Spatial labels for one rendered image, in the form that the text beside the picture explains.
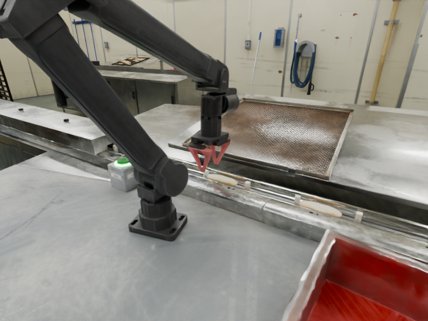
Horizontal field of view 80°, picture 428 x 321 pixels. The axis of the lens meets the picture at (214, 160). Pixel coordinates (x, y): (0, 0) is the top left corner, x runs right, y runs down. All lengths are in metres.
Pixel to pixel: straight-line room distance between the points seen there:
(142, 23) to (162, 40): 0.05
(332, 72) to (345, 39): 0.44
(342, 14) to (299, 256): 3.97
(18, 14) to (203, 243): 0.49
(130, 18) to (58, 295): 0.49
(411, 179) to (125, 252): 0.73
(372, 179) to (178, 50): 0.59
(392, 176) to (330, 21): 3.67
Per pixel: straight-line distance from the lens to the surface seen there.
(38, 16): 0.40
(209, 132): 0.68
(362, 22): 4.31
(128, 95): 4.11
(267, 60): 4.59
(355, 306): 0.54
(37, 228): 0.76
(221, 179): 0.76
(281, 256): 0.58
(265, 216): 0.65
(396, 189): 0.79
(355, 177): 0.80
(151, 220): 0.60
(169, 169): 0.54
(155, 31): 0.52
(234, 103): 0.74
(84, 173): 0.99
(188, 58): 0.58
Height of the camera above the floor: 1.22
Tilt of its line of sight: 24 degrees down
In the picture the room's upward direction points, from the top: straight up
